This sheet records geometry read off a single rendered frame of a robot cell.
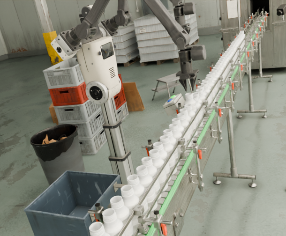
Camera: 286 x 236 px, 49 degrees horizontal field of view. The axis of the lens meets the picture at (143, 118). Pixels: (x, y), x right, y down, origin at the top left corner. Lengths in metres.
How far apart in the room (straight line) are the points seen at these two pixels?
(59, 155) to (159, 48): 5.50
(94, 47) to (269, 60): 4.45
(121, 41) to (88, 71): 6.55
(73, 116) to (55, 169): 0.96
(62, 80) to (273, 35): 3.70
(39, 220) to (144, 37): 6.97
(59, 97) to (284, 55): 3.87
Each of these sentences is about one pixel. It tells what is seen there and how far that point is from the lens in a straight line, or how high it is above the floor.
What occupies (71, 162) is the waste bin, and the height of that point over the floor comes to 0.38.
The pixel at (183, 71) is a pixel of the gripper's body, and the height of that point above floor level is 1.33.
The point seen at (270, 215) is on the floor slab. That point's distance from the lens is 2.67.
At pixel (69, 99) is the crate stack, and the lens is 3.77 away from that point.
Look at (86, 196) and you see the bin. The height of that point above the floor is 0.80.
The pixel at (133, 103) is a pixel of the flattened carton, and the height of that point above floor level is 0.14.
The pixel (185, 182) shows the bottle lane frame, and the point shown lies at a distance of 1.38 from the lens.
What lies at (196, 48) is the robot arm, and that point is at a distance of 1.51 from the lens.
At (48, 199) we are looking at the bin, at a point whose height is 0.90.
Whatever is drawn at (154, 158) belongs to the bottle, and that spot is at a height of 1.15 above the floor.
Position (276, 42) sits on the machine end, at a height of 0.56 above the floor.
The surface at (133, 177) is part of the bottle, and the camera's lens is 1.06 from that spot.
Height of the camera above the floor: 1.70
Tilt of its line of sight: 21 degrees down
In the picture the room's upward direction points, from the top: 11 degrees counter-clockwise
